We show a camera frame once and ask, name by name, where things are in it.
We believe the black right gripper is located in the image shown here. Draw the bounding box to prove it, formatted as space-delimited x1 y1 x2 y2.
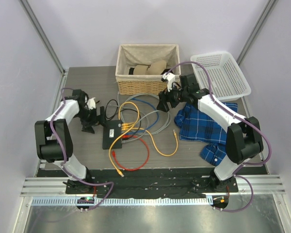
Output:
157 82 188 113

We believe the blue ethernet cable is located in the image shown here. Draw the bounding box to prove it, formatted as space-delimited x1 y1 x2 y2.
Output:
121 97 160 135

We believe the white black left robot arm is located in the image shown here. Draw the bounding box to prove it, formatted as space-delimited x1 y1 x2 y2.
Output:
34 89 106 194

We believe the red ethernet cable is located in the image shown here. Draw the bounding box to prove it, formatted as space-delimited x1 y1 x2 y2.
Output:
111 133 150 172

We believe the yellow ethernet cable long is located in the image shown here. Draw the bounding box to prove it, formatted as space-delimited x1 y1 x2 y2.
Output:
120 101 179 156

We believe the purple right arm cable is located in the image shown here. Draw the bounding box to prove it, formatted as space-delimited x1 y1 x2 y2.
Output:
163 61 272 213

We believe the black network switch box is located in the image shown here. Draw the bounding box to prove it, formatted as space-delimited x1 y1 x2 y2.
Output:
102 120 122 150

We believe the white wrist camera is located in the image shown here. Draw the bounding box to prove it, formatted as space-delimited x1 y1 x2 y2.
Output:
86 98 96 110
161 72 176 92

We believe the grey ethernet cable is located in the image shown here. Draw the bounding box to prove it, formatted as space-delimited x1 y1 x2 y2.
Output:
118 92 172 135

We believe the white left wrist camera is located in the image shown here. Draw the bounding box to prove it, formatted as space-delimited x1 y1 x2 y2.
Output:
86 98 96 110

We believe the wicker basket with liner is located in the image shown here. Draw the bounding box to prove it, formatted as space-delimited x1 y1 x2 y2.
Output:
115 44 181 95

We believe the blue plaid shirt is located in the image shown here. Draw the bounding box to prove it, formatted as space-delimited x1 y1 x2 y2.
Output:
174 104 227 166

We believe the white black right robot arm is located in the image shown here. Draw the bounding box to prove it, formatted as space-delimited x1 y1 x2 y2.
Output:
157 73 263 192

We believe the beige shoe in basket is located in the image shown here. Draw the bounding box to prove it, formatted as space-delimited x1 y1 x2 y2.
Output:
129 60 167 75

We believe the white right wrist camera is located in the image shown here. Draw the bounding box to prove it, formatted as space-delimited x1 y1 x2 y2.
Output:
161 72 176 92

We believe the white plastic perforated basket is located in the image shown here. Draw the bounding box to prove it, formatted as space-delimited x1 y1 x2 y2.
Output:
190 51 251 102

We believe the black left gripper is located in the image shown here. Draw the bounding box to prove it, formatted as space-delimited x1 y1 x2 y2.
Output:
76 106 109 134

